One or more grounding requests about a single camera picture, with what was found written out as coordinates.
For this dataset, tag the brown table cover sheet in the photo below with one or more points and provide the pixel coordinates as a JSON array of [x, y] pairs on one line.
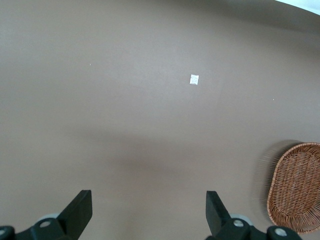
[[140, 100]]

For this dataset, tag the oval brown wicker basket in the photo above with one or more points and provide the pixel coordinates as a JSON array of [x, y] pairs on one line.
[[297, 185]]

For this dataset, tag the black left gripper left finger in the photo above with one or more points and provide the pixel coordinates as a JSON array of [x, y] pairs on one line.
[[75, 215]]

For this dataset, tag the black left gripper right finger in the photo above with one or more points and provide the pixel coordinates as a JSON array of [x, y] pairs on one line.
[[220, 220]]

